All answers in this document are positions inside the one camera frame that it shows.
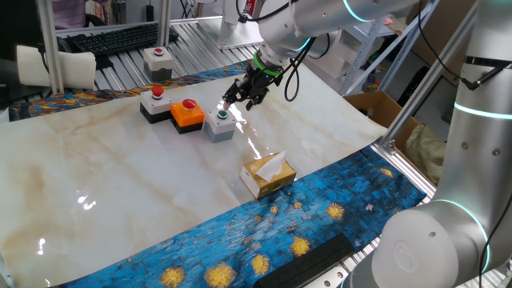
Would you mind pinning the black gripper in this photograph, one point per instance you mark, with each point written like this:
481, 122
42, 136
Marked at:
259, 82

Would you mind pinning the white box green button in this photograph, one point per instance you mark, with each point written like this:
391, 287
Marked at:
218, 132

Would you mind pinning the orange box red button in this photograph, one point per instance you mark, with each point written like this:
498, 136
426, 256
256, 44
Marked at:
186, 118

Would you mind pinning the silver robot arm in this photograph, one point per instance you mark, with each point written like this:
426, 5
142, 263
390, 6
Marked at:
476, 160

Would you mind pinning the white machine base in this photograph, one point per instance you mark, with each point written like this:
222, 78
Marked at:
228, 34

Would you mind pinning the white tissue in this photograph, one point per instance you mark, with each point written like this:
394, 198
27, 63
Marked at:
272, 166

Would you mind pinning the white black box red button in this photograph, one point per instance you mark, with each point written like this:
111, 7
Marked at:
154, 106

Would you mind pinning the grey emergency stop box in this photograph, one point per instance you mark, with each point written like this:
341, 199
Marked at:
158, 64

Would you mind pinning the gold tissue box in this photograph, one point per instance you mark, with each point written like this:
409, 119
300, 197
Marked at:
274, 183

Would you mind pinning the white metal shelf rack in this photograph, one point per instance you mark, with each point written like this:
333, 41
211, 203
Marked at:
360, 68

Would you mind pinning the blue starry painted cloth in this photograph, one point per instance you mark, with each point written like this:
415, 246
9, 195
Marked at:
320, 200

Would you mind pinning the black keyboard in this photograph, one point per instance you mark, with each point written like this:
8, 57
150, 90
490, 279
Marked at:
120, 38

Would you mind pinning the brown cardboard box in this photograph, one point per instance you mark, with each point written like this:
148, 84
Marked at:
384, 108

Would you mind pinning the marble pattern sheet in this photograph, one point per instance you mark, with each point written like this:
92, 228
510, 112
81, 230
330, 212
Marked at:
100, 168

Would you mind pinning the blue orange painted cloth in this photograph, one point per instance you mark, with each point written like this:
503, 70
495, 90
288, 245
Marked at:
80, 98

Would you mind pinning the olive fabric bag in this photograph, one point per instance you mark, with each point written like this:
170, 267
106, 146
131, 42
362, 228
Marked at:
424, 152

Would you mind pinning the person in purple shirt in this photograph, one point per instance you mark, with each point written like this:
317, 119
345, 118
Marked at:
68, 14

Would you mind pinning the brown cardboard panel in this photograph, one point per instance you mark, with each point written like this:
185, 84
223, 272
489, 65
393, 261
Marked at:
456, 66

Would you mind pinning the aluminium frame post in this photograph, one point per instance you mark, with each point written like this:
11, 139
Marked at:
416, 90
50, 48
163, 24

